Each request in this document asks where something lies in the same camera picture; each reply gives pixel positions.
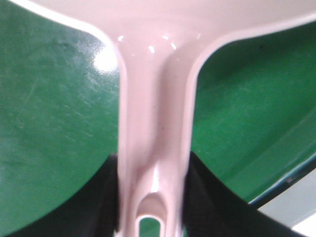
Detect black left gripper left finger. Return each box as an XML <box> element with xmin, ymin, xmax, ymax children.
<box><xmin>10</xmin><ymin>154</ymin><xmax>118</xmax><ymax>237</ymax></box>

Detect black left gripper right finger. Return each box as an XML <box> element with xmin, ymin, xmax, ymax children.
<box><xmin>182</xmin><ymin>152</ymin><xmax>301</xmax><ymax>237</ymax></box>

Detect pink plastic dustpan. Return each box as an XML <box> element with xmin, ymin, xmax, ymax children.
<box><xmin>16</xmin><ymin>0</ymin><xmax>316</xmax><ymax>237</ymax></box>

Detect white outer conveyor rim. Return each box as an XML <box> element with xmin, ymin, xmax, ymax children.
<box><xmin>249</xmin><ymin>155</ymin><xmax>316</xmax><ymax>228</ymax></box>

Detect green conveyor belt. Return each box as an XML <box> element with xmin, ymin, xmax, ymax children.
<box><xmin>0</xmin><ymin>0</ymin><xmax>316</xmax><ymax>236</ymax></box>

